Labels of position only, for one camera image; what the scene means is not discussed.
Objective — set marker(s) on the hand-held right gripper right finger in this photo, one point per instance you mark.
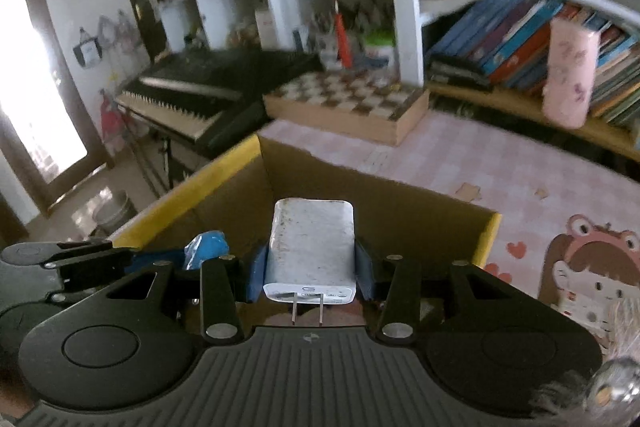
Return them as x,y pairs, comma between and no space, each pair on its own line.
364,269

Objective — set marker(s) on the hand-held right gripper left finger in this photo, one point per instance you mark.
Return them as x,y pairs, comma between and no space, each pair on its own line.
257,274

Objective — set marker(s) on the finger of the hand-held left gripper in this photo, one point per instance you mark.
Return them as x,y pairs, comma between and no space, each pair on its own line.
90,253
90,282

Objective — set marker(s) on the blue plastic item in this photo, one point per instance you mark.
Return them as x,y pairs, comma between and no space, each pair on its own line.
206,249

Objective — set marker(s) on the white charger plug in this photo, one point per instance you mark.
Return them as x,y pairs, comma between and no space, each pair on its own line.
310,247

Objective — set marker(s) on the yellow-edged cardboard box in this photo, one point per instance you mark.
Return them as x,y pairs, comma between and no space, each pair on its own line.
400,217

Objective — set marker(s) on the grey bucket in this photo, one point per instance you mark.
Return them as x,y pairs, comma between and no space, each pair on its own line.
115,214

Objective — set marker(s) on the black keyboard stand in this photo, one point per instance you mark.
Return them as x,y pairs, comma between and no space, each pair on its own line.
170,162

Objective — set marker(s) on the wooden chessboard box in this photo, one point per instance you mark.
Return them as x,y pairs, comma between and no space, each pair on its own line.
345,99

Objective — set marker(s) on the brown framed door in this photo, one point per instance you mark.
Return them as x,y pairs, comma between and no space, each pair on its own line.
30,82

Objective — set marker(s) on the black electronic keyboard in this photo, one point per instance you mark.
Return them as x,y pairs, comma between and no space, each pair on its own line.
210,92

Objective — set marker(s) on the white jar with green lid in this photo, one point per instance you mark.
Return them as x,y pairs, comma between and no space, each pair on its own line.
379,49

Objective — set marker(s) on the pen holder with pens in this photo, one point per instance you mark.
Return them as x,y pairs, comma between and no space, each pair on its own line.
330,47

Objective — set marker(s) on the white box with red label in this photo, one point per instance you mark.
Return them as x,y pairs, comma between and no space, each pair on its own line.
266,29

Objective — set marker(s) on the white bookshelf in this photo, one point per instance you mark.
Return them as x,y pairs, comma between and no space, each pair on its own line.
405,7

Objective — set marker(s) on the shiny metal ball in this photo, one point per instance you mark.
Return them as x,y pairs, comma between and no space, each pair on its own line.
615,384

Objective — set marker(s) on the row of leaning books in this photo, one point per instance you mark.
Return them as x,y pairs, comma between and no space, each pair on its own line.
515,37

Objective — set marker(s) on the pink cup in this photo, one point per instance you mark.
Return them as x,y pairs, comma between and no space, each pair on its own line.
570,72

